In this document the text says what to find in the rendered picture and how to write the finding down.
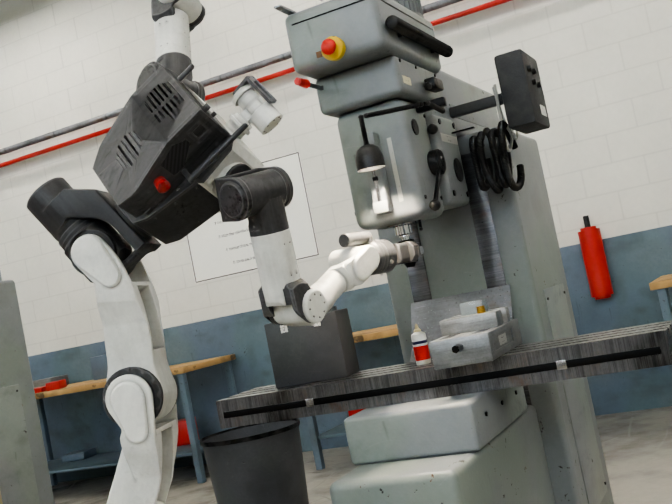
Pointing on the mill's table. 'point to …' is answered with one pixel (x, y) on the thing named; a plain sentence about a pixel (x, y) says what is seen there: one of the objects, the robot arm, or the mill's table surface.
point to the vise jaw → (471, 322)
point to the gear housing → (373, 86)
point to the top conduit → (418, 36)
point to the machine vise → (477, 344)
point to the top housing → (355, 36)
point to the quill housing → (396, 175)
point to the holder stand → (312, 350)
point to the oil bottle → (420, 346)
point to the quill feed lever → (436, 174)
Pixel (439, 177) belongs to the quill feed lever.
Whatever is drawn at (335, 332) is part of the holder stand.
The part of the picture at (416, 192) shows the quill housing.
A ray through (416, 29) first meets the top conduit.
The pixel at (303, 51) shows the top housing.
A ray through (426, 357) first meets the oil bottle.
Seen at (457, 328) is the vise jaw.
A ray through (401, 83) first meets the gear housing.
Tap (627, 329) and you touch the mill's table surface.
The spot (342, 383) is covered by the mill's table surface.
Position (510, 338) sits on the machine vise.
